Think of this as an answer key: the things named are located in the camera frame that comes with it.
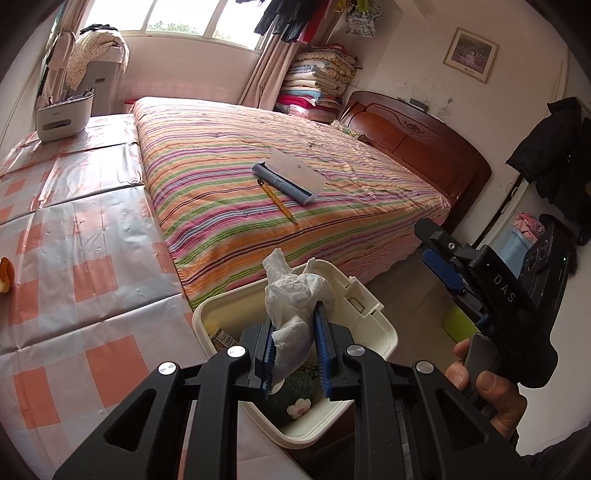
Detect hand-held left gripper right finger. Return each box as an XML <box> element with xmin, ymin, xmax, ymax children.
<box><xmin>314</xmin><ymin>300</ymin><xmax>541</xmax><ymax>480</ymax></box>

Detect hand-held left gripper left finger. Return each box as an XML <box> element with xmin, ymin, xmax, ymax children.
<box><xmin>53</xmin><ymin>320</ymin><xmax>278</xmax><ymax>480</ymax></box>

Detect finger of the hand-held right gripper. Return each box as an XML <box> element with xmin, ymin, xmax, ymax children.
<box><xmin>452</xmin><ymin>288</ymin><xmax>491</xmax><ymax>329</ymax></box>
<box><xmin>413</xmin><ymin>219</ymin><xmax>490</xmax><ymax>296</ymax></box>

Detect green plush toy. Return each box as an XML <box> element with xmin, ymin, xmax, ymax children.
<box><xmin>256</xmin><ymin>369</ymin><xmax>319</xmax><ymax>425</ymax></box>

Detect cream plastic trash bin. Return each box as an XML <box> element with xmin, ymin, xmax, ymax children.
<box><xmin>192</xmin><ymin>259</ymin><xmax>399</xmax><ymax>449</ymax></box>

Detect white tissue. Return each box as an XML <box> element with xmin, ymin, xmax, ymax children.
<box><xmin>262</xmin><ymin>248</ymin><xmax>335</xmax><ymax>388</ymax></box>

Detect person's right forearm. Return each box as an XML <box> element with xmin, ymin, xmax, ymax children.
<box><xmin>508</xmin><ymin>427</ymin><xmax>591</xmax><ymax>480</ymax></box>

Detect person's right hand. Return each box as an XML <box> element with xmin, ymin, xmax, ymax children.
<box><xmin>445</xmin><ymin>339</ymin><xmax>528</xmax><ymax>439</ymax></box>

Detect yellow-green box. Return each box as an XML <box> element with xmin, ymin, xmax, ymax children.
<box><xmin>442</xmin><ymin>305</ymin><xmax>481</xmax><ymax>344</ymax></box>

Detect light blue storage box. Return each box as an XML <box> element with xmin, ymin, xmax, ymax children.
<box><xmin>499</xmin><ymin>226</ymin><xmax>539</xmax><ymax>280</ymax></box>

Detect pink cloth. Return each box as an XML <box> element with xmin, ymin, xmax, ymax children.
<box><xmin>513</xmin><ymin>211</ymin><xmax>546</xmax><ymax>238</ymax></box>

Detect brown wooden headboard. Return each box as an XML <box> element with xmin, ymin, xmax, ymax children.
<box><xmin>339</xmin><ymin>90</ymin><xmax>492</xmax><ymax>234</ymax></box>

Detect yellow pen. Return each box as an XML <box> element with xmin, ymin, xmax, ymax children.
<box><xmin>257</xmin><ymin>178</ymin><xmax>299</xmax><ymax>226</ymax></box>

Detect black hanging jacket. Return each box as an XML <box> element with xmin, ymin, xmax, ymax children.
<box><xmin>507</xmin><ymin>96</ymin><xmax>591</xmax><ymax>197</ymax></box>

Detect floral pillow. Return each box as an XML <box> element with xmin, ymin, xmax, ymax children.
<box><xmin>330</xmin><ymin>117</ymin><xmax>368</xmax><ymax>141</ymax></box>

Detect bed with striped sheet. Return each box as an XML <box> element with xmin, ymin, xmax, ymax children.
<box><xmin>131</xmin><ymin>96</ymin><xmax>452</xmax><ymax>298</ymax></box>

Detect grey and white notebook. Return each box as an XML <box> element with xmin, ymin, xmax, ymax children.
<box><xmin>252</xmin><ymin>148</ymin><xmax>327</xmax><ymax>207</ymax></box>

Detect stack of folded quilts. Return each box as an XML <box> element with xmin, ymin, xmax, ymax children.
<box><xmin>274</xmin><ymin>42</ymin><xmax>358</xmax><ymax>123</ymax></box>

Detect floral hanging shorts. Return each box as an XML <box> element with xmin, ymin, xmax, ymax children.
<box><xmin>345</xmin><ymin>2</ymin><xmax>380</xmax><ymax>37</ymax></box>

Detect beige curtain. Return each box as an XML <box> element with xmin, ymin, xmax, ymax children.
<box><xmin>60</xmin><ymin>0</ymin><xmax>90</xmax><ymax>33</ymax></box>
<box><xmin>238</xmin><ymin>32</ymin><xmax>298</xmax><ymax>110</ymax></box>

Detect yellow foil wrapper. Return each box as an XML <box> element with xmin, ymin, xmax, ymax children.
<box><xmin>0</xmin><ymin>256</ymin><xmax>16</xmax><ymax>294</ymax></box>

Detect row of hanging clothes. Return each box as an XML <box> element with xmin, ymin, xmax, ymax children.
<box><xmin>235</xmin><ymin>0</ymin><xmax>347</xmax><ymax>45</ymax></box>

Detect white utensil holder box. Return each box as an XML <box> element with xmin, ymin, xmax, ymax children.
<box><xmin>36</xmin><ymin>89</ymin><xmax>95</xmax><ymax>142</ymax></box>

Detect grey appliance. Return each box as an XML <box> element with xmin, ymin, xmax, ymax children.
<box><xmin>78</xmin><ymin>60</ymin><xmax>124</xmax><ymax>118</ymax></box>

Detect polka-dot cloth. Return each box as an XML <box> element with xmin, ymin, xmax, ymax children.
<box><xmin>66</xmin><ymin>28</ymin><xmax>131</xmax><ymax>92</ymax></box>

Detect window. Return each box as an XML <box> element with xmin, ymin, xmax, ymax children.
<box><xmin>85</xmin><ymin>0</ymin><xmax>273</xmax><ymax>51</ymax></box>

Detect beige hanging clothing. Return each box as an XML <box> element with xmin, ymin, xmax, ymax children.
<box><xmin>44</xmin><ymin>31</ymin><xmax>77</xmax><ymax>93</ymax></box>

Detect framed wall picture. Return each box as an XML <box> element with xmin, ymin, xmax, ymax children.
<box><xmin>443</xmin><ymin>27</ymin><xmax>500</xmax><ymax>85</ymax></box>

